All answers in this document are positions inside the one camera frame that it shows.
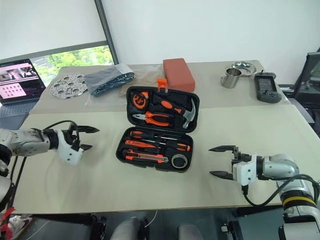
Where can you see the black plastic tool case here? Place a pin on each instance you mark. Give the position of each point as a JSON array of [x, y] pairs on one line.
[[185, 138]]

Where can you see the grey rounded shape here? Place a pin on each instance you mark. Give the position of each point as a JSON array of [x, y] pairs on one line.
[[190, 231], [130, 230]]

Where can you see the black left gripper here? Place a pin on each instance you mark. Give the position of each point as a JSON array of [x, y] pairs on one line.
[[72, 137]]

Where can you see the red-brown rectangular block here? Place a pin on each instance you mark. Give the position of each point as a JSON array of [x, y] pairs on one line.
[[177, 72]]

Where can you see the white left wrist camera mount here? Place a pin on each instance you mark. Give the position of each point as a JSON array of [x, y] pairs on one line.
[[70, 156]]

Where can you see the black metal bracket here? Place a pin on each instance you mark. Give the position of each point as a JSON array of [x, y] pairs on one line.
[[99, 227], [231, 231]]

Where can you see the round perforated metal plate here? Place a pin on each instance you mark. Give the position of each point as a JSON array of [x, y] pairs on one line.
[[66, 86]]

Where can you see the dark blue plastic bag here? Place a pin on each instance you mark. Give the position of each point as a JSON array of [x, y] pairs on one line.
[[107, 78]]

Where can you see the stainless steel bowl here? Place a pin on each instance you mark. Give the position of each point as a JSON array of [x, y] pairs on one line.
[[246, 67]]

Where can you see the stainless steel cup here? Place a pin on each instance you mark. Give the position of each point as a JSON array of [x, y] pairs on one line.
[[230, 78]]

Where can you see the black electrical tape roll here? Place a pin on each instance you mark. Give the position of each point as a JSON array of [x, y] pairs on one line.
[[175, 161]]

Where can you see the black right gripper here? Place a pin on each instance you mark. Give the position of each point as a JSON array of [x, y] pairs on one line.
[[241, 158]]

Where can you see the orange black tape measure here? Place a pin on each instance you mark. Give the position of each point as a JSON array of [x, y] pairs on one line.
[[140, 100]]

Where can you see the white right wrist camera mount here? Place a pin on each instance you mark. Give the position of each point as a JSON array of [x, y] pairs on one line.
[[245, 171]]

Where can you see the dark grey handheld game console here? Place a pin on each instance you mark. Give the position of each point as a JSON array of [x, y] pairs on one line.
[[266, 86]]

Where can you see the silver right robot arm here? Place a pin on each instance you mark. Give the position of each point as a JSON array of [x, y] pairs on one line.
[[282, 162]]

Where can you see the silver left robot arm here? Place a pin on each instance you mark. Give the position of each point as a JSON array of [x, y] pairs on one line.
[[27, 141]]

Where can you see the long-shaft black orange screwdriver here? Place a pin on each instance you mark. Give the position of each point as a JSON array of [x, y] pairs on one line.
[[182, 147]]

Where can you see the grey window frame post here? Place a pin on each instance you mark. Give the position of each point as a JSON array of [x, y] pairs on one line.
[[107, 30]]

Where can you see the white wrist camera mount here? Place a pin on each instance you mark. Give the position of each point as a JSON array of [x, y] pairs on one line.
[[245, 171], [70, 156]]

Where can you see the black mesh office chair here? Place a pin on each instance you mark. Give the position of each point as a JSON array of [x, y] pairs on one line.
[[310, 77]]

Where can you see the open laptop computer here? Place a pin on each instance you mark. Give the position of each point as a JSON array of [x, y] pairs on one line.
[[17, 80]]

